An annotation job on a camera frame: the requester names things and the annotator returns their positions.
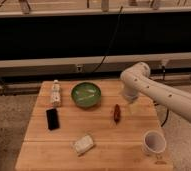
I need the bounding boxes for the dark red pepper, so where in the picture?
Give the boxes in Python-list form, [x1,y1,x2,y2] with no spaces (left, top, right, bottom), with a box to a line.
[114,104,121,123]

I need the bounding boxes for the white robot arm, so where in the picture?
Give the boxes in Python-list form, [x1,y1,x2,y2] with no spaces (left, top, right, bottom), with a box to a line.
[120,62,191,123]

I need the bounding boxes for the white sponge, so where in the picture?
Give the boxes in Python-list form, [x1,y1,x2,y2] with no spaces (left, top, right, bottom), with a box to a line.
[73,134,95,156]

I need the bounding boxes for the green bowl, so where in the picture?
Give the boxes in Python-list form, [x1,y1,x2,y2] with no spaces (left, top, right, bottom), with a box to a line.
[71,82,101,108]

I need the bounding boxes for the white plastic bottle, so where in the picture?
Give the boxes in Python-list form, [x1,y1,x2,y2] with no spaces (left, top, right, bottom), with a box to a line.
[50,80,61,107]

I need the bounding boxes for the black rectangular block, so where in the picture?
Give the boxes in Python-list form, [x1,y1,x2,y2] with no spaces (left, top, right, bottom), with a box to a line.
[46,108,59,130]

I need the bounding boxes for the white cup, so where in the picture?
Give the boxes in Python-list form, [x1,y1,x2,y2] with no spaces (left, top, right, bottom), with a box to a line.
[142,130,167,155]

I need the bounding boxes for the black hanging cable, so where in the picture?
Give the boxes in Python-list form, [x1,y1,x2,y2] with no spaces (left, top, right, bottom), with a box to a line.
[90,5,124,74]

